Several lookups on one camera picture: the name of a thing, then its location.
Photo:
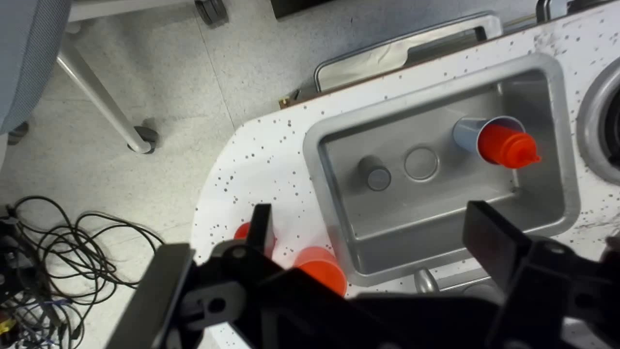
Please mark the gray office chair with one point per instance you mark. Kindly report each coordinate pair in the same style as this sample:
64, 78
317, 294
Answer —
25, 51

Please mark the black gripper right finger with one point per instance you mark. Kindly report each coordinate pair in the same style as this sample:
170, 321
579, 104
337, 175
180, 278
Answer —
496, 239

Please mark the silver sink basin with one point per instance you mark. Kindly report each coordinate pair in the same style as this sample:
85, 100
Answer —
451, 214

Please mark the small gray cylinder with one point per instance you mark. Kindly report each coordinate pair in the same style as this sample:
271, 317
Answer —
376, 175

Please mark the round sink drain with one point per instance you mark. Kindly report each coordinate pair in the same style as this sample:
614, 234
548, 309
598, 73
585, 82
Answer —
420, 164

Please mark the black coil stove burner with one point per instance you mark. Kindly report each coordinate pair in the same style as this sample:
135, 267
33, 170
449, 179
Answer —
610, 129

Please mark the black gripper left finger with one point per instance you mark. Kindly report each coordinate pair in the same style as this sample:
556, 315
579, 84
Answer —
261, 234

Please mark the orange toy cup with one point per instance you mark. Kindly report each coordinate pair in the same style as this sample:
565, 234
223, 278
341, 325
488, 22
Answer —
321, 268

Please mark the small red-orange toy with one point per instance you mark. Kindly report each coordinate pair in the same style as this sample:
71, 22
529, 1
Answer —
242, 232

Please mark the blue-gray cup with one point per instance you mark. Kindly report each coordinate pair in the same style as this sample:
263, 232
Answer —
465, 135

